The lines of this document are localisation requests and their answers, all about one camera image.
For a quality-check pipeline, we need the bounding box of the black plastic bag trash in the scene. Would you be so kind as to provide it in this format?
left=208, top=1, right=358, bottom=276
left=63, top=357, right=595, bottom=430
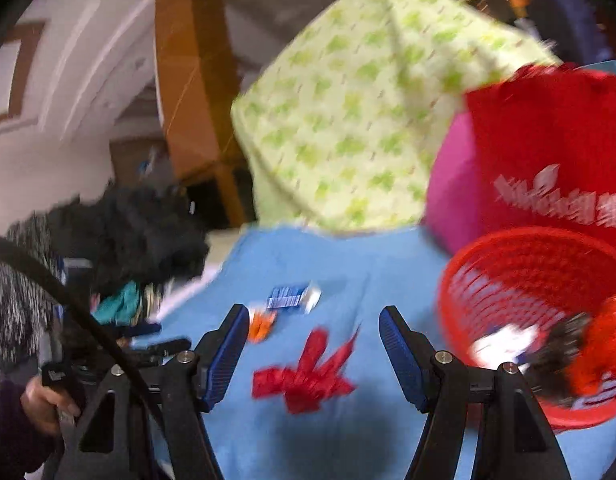
left=524, top=312, right=591, bottom=408

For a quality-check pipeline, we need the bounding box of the white paper trash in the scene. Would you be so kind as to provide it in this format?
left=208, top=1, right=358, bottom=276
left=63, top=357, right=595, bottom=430
left=470, top=324, right=539, bottom=370

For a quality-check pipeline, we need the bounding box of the red plastic bag ball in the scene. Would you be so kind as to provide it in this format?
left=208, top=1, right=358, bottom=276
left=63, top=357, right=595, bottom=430
left=567, top=295, right=616, bottom=396

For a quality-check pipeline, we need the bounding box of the orange wrapper bundle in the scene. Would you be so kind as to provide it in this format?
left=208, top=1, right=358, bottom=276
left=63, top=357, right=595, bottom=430
left=248, top=309, right=276, bottom=344

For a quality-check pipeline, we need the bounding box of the blue toothpaste box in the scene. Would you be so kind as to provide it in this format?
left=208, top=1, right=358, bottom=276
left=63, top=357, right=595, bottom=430
left=265, top=283, right=322, bottom=314

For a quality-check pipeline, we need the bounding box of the person's left hand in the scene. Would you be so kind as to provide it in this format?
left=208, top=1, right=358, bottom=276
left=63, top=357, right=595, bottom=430
left=20, top=376, right=81, bottom=437

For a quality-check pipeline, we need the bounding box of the teal garment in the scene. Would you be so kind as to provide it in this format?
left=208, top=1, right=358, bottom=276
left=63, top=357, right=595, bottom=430
left=93, top=282, right=140, bottom=326

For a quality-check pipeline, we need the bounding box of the red plastic mesh basket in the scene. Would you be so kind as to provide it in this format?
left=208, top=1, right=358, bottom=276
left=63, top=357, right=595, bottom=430
left=437, top=226, right=616, bottom=430

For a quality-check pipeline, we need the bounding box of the blue blanket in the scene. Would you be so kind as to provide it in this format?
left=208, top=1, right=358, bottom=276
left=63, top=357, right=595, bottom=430
left=156, top=226, right=616, bottom=479

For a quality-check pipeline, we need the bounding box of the magenta pillow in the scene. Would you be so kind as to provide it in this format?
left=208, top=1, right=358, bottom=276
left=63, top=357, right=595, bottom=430
left=423, top=112, right=483, bottom=255

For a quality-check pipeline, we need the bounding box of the red Nilrich paper bag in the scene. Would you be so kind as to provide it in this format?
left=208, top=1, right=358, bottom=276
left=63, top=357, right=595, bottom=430
left=465, top=66, right=616, bottom=249

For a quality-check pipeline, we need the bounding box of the wooden cabinet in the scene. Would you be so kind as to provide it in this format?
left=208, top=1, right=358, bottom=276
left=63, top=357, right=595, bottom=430
left=155, top=0, right=247, bottom=228

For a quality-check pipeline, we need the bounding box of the green clover quilt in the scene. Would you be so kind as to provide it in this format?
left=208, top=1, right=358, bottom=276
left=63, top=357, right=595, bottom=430
left=231, top=0, right=554, bottom=232

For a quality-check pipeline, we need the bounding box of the navy blue tote bag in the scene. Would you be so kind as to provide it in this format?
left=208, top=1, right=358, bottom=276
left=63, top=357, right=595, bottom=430
left=525, top=0, right=614, bottom=66

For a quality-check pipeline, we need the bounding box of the black cable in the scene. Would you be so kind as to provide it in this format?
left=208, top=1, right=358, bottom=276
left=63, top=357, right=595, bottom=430
left=0, top=231, right=165, bottom=421

